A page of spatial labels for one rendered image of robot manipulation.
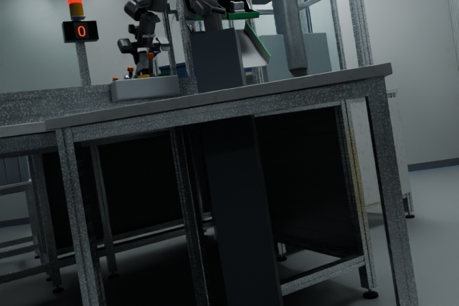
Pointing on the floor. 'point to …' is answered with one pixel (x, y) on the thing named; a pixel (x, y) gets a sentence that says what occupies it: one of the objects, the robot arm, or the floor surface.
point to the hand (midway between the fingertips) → (143, 56)
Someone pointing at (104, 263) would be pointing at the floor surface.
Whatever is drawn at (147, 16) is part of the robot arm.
